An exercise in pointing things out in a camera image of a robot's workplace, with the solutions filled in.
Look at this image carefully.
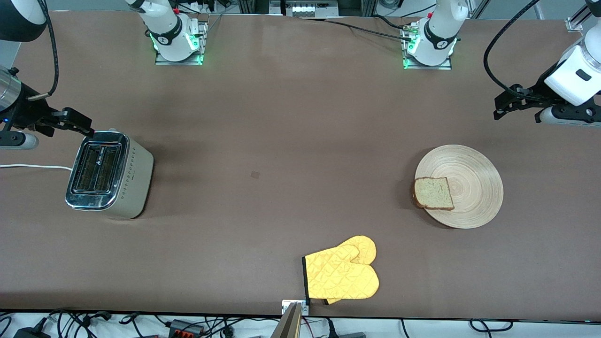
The round wooden plate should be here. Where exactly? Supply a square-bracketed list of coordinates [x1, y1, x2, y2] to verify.
[415, 145, 504, 230]

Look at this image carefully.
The brown bread slice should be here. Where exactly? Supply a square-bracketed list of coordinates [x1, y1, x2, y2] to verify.
[412, 177, 455, 211]

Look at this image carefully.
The silver two-slot toaster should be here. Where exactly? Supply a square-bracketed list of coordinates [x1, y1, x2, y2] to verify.
[65, 128, 154, 220]

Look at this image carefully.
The white power strip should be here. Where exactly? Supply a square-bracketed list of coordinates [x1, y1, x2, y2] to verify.
[291, 3, 330, 17]

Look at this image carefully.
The black orange connector block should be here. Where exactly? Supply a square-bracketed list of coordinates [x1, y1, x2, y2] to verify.
[168, 319, 206, 337]

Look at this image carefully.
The yellow quilted oven mitt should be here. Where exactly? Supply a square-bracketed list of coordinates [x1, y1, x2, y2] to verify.
[302, 236, 380, 305]

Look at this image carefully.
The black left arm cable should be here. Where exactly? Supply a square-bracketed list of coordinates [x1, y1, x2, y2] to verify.
[484, 0, 541, 99]

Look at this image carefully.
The white toaster power cord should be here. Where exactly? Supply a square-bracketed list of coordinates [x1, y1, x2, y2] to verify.
[0, 163, 74, 172]

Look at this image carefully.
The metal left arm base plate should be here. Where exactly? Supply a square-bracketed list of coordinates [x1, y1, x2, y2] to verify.
[402, 21, 453, 70]

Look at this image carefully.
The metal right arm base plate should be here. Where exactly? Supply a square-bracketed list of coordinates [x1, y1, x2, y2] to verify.
[155, 19, 208, 66]

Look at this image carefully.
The thin black table cable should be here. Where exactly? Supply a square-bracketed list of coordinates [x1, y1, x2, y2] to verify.
[373, 15, 407, 30]

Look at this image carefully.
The thick black table cable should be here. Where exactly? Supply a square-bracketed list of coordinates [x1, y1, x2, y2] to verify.
[324, 19, 415, 42]

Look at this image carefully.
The black looped floor cable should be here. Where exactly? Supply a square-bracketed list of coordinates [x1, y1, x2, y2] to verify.
[470, 319, 513, 333]

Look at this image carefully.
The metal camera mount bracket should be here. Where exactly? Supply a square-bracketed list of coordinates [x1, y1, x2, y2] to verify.
[282, 300, 310, 316]

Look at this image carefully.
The wooden camera post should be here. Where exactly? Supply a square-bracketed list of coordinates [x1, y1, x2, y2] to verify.
[271, 303, 302, 338]

